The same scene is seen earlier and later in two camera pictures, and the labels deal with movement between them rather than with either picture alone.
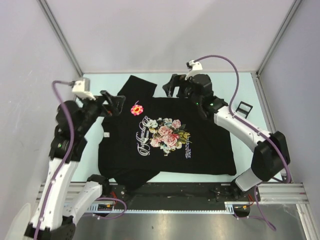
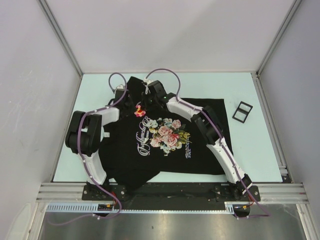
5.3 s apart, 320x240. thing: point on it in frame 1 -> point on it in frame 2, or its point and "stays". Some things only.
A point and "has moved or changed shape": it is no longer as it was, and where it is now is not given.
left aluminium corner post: (62, 37) stays
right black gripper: (176, 81) -> (144, 105)
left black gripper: (113, 105) -> (133, 109)
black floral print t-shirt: (147, 135) stays
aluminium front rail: (293, 193) stays
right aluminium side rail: (263, 99) stays
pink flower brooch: (136, 109) has moved or changed shape
